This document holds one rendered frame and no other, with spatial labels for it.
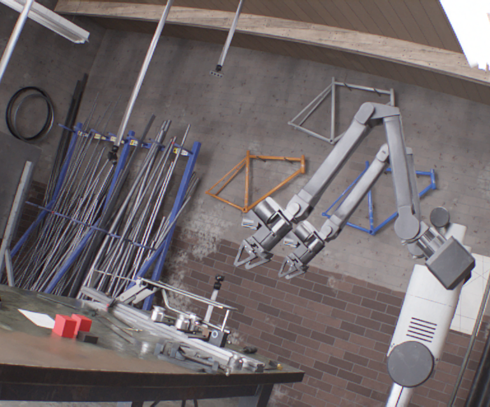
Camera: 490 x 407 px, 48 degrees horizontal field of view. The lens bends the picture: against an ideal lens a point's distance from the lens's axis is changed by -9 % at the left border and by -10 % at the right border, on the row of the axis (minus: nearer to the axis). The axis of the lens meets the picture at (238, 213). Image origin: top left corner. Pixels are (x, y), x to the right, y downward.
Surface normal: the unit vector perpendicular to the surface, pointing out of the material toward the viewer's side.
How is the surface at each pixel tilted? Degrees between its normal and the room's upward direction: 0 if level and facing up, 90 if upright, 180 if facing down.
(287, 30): 90
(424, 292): 90
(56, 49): 90
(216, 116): 90
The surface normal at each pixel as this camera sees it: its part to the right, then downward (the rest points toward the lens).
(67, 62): 0.80, 0.21
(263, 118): -0.53, -0.22
